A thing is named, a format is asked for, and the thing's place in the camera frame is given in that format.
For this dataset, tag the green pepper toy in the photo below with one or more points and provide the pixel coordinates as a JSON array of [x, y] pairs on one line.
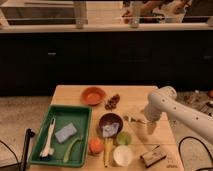
[[69, 149]]

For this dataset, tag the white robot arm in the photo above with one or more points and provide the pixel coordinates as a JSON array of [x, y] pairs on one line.
[[164, 100]]

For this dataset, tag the red orange bowl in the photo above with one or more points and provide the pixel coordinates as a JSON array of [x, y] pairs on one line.
[[92, 96]]

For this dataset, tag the brown wooden box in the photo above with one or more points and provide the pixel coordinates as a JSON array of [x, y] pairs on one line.
[[153, 156]]

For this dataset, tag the orange fruit toy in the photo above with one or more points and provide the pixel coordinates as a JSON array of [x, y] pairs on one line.
[[96, 146]]

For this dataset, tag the white round cup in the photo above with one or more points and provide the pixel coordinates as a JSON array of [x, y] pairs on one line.
[[122, 155]]

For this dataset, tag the green plastic tray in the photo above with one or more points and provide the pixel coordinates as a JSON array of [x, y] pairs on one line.
[[80, 116]]

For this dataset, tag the green lime toy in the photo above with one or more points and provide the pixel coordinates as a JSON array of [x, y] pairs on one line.
[[123, 138]]

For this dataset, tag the dark purple bowl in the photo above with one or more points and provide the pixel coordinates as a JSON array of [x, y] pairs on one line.
[[107, 119]]

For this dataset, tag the black stand pole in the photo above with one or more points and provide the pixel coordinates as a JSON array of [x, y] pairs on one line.
[[28, 135]]

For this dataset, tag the blue crumpled cloth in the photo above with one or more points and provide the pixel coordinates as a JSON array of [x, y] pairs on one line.
[[110, 130]]

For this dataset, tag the dark cabinet counter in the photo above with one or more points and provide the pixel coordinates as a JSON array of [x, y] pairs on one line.
[[34, 61]]

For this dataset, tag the blue sponge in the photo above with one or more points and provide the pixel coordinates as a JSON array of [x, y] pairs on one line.
[[65, 133]]

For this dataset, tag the brown grape cluster toy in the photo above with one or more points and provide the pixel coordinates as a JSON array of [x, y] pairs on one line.
[[112, 102]]

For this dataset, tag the white dish brush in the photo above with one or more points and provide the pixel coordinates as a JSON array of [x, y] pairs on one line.
[[48, 150]]

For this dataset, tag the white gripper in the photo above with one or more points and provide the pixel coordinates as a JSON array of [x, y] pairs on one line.
[[151, 126]]

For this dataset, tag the silver metal fork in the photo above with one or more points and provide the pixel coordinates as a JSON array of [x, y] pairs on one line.
[[131, 119]]

